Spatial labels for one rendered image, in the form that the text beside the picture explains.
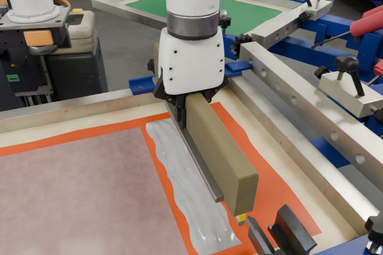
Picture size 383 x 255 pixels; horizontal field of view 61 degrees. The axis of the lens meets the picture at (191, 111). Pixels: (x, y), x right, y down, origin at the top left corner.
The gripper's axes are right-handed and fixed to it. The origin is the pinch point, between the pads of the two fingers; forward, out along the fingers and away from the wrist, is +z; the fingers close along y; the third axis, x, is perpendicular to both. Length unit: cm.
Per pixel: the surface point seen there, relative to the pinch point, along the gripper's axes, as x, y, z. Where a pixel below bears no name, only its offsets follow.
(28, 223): 2.9, 30.1, 14.0
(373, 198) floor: -32, -119, 109
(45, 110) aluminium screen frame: -25.7, 26.5, 10.9
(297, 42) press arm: -50, -60, 17
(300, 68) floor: -174, -171, 110
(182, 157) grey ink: -2.6, 1.0, 13.2
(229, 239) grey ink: 17.4, -0.2, 13.4
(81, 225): 6.3, 21.7, 14.0
